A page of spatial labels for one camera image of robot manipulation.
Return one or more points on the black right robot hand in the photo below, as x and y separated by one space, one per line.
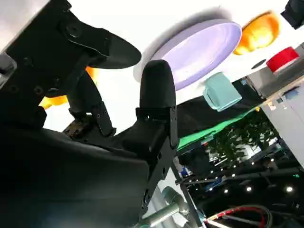
71 175

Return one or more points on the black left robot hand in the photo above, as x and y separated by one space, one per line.
293 13

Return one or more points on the orange white toy bread roll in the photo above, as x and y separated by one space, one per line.
54 101
259 33

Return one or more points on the silver metal pipe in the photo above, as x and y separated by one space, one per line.
164 211

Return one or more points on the lilac plate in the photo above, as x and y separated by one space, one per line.
202 52

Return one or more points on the grey white machine cabinet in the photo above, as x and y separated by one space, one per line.
285 114

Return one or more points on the pale green mug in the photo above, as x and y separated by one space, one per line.
222 95

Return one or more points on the black cloth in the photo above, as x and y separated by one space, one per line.
197 114

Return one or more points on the green cloth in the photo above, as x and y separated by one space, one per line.
213 129

